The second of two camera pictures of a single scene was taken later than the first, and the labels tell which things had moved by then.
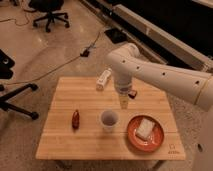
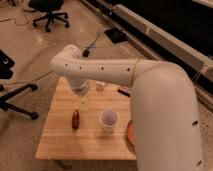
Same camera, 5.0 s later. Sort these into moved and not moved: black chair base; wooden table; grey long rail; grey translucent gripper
Moved: grey translucent gripper
Not moved: wooden table; black chair base; grey long rail
